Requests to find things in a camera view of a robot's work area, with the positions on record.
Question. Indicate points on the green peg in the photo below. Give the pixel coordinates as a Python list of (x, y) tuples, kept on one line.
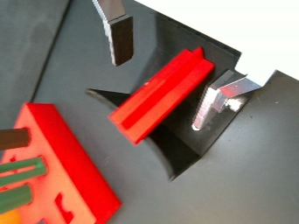
[(19, 196)]

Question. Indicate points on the dark brown cylinder peg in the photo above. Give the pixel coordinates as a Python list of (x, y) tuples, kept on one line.
[(14, 138)]

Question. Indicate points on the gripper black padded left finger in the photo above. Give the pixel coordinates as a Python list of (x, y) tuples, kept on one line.
[(119, 29)]

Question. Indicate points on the yellow peg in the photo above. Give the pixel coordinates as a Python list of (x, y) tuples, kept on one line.
[(10, 217)]

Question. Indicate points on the gripper silver bracket right finger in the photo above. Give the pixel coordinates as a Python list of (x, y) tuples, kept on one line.
[(223, 94)]

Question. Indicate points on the red star prism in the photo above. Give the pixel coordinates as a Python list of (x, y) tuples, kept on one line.
[(155, 99)]

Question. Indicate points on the red peg board base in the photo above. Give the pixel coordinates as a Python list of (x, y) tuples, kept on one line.
[(73, 194)]

